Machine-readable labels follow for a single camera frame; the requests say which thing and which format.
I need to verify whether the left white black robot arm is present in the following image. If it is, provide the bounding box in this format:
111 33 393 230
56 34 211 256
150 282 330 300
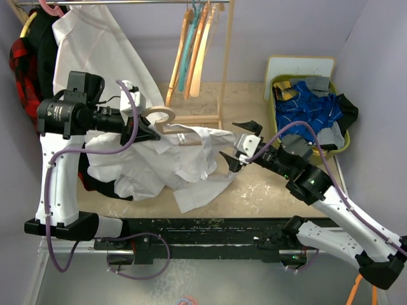
24 71 160 249

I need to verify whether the wooden hanger leftmost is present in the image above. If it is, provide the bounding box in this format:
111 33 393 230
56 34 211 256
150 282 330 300
165 9 194 107

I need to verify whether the red black plaid shirt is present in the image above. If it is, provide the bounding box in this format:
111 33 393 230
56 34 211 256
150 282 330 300
9 37 43 131

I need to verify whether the blue shirt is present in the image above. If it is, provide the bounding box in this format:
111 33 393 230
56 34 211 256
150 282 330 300
275 80 345 149

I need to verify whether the black cloth in basket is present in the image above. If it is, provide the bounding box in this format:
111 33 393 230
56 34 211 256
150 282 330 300
328 94 359 136

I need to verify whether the wooden clothes rack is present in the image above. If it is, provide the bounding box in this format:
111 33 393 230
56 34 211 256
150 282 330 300
8 1 235 129

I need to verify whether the olive green laundry basket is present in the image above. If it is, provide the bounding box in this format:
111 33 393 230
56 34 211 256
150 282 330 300
267 75 350 159

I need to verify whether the pink hanger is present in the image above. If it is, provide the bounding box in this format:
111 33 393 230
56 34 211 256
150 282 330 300
38 0 68 17

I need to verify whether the white shirt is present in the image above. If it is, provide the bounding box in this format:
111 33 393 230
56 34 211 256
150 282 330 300
52 5 164 107
87 126 237 213

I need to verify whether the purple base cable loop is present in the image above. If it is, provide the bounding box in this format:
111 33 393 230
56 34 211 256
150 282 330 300
106 231 172 280

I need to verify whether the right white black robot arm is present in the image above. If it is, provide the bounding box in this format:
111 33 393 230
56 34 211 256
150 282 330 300
222 121 406 290

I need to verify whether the white board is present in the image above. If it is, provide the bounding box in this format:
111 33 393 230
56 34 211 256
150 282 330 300
263 55 336 101

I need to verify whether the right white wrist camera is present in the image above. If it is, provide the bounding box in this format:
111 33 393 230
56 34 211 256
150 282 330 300
235 133 261 165

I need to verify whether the yellow hanger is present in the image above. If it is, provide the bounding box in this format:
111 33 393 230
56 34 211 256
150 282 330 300
20 11 38 38

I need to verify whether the teal hanger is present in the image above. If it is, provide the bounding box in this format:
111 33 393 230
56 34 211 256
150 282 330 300
178 1 204 92

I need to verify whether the grey cloth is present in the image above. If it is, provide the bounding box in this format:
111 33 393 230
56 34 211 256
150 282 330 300
305 76 330 92

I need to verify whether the wooden hanger middle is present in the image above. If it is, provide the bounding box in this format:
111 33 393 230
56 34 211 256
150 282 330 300
184 1 210 99

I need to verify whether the light wooden hanger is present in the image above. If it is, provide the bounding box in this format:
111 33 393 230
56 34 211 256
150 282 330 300
142 106 202 146

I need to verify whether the wooden hanger rightmost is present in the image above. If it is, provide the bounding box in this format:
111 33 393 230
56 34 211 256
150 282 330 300
190 3 224 97

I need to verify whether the orange hanger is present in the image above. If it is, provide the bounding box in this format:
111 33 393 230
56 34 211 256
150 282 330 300
345 274 378 305

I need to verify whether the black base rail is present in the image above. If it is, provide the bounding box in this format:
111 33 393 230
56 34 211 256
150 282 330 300
93 217 331 264

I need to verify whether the hanging white shirt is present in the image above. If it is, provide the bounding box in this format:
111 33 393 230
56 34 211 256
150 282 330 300
52 5 164 107

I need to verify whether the yellow black cloth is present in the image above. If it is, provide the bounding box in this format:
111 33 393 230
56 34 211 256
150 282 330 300
273 81 298 101

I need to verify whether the hanging black shirt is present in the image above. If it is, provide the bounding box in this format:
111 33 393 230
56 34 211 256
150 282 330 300
26 8 119 199

